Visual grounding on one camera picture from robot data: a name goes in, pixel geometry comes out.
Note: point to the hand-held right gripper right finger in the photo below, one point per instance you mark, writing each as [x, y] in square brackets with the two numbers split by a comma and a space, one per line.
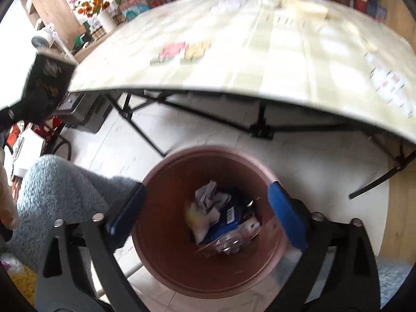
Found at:
[286, 214]

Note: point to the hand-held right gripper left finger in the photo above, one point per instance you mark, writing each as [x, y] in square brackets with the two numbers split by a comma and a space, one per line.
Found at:
[126, 214]

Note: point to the blue cardboard box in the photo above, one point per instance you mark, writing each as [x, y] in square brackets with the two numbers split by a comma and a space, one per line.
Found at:
[224, 232]

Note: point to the brown plastic bin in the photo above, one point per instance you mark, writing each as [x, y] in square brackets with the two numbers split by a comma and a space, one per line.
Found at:
[169, 266]

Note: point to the white paper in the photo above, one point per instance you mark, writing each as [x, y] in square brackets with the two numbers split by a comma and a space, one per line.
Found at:
[208, 198]

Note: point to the person's left forearm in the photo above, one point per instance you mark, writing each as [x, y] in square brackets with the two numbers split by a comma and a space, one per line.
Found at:
[8, 198]

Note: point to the black plastic case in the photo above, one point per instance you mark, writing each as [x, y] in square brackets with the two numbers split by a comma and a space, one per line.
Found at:
[84, 113]

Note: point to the white standing fan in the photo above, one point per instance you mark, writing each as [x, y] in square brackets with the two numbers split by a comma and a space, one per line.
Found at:
[44, 40]

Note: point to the wooden side shelf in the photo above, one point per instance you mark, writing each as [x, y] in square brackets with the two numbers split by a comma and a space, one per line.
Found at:
[48, 3]

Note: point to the black folding table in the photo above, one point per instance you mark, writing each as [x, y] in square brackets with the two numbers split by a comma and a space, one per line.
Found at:
[146, 126]

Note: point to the orange flowers white vase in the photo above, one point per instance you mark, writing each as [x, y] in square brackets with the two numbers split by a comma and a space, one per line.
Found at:
[105, 19]

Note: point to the scalloped painted tin box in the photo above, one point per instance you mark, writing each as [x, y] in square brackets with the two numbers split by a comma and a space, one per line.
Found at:
[139, 6]

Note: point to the person's right leg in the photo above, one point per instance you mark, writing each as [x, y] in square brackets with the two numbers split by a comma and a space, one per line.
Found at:
[396, 282]

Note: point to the purple blue small box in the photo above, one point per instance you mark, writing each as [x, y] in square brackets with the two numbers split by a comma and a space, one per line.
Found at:
[377, 10]

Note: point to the dark red cup white rim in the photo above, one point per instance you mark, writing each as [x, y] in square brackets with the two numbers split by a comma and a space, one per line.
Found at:
[360, 3]

